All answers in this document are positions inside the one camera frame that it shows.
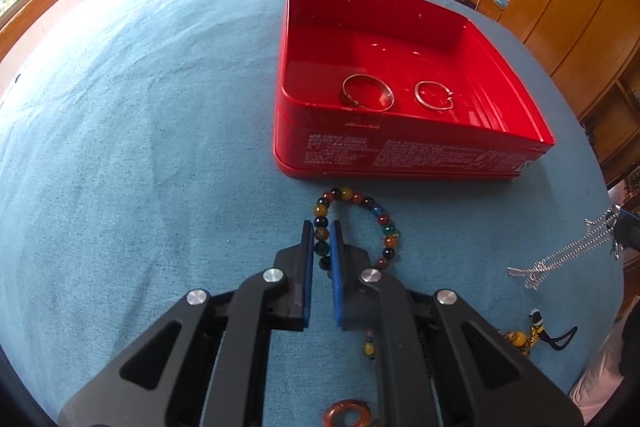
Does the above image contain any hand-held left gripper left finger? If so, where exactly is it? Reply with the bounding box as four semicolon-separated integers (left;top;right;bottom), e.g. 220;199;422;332
57;221;316;427

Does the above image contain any blue blanket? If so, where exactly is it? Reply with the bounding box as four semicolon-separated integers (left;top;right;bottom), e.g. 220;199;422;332
0;0;631;427

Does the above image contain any amber ring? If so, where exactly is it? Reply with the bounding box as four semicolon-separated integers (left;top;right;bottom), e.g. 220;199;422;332
321;399;372;427

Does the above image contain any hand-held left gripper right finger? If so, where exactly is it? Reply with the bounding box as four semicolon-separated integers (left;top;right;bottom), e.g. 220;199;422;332
330;220;585;427

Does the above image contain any silver chain necklace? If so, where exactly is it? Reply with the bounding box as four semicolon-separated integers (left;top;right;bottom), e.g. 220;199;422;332
507;207;623;290

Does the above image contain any red tin box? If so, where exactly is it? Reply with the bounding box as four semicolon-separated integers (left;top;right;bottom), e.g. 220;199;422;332
273;0;556;180

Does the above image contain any pink cloth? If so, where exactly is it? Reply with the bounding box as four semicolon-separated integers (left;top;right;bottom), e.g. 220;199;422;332
570;347;626;408

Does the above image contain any large silver bangle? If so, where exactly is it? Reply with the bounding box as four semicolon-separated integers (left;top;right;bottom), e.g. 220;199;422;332
341;74;396;112

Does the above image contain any small silver bangle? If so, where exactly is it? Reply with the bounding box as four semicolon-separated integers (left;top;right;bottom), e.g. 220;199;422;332
414;80;456;111

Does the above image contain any multicoloured bead bracelet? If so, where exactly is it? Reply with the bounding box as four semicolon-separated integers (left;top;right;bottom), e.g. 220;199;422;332
312;188;402;279

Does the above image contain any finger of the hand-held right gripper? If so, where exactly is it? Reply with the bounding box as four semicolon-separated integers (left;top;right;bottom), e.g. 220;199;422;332
612;206;640;263

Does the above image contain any bee pendant charm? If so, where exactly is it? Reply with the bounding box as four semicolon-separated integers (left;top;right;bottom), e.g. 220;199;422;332
500;307;578;358

